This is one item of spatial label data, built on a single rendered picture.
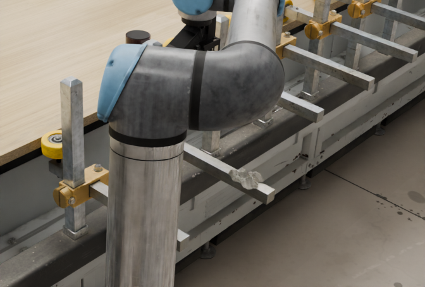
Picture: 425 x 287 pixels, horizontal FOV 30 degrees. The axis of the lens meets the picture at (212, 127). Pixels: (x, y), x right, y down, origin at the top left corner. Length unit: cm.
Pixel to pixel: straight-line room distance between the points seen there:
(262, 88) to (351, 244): 206
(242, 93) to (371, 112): 262
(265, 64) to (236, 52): 5
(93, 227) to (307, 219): 142
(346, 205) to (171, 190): 222
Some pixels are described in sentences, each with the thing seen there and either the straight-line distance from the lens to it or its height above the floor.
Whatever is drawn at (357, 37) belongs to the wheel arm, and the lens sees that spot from 248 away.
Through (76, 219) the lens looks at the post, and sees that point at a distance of 192.
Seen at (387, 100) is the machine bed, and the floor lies 17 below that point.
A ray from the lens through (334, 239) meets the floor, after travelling 315.
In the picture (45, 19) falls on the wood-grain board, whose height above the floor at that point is 90.
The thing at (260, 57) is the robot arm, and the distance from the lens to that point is 115.
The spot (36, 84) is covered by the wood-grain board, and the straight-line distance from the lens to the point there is 219.
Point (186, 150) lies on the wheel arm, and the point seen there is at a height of 86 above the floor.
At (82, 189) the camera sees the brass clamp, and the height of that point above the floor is 84.
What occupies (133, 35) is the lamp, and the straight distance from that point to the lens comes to 191.
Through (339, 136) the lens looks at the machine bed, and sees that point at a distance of 348.
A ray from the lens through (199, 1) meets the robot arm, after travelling 165.
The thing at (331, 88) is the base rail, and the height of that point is 70.
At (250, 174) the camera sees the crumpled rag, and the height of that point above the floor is 87.
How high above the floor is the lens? 193
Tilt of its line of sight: 31 degrees down
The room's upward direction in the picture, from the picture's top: 4 degrees clockwise
